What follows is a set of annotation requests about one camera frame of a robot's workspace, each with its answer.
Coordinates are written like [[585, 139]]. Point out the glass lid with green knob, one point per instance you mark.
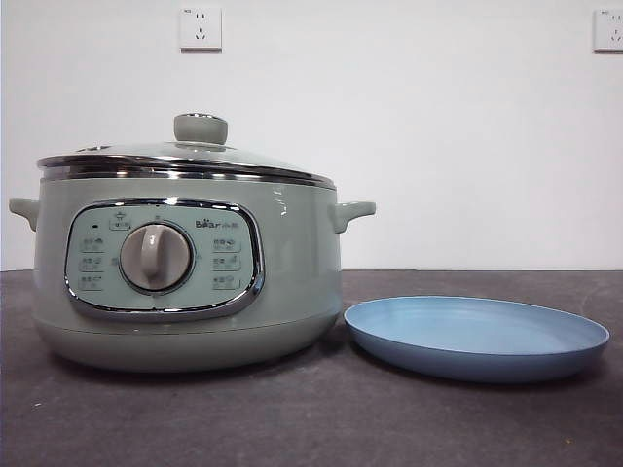
[[200, 130]]

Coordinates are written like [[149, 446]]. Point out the pale green electric steamer pot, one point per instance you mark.
[[292, 243]]

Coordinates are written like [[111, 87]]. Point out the blue round plate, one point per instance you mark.
[[467, 335]]

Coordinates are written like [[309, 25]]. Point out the white wall socket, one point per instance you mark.
[[200, 29], [609, 30]]

